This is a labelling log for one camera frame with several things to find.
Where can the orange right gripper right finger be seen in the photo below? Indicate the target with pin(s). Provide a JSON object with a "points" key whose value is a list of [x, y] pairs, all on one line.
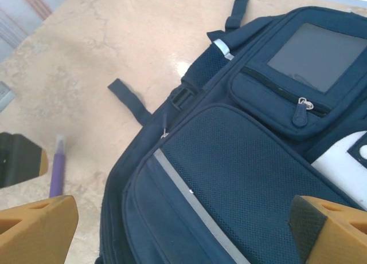
{"points": [[338, 235]]}

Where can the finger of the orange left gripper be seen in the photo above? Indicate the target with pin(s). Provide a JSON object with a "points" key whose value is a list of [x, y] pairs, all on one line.
{"points": [[20, 161]]}

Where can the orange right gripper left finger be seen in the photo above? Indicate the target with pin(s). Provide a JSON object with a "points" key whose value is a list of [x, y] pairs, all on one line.
{"points": [[43, 226]]}

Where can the navy blue backpack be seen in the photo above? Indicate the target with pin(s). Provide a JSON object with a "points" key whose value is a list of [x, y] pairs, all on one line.
{"points": [[229, 161]]}

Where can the purple pen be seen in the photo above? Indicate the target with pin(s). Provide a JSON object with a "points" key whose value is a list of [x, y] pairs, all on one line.
{"points": [[57, 172]]}

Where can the sage green wallet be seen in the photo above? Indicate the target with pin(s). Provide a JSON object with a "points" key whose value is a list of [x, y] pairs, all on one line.
{"points": [[6, 95]]}

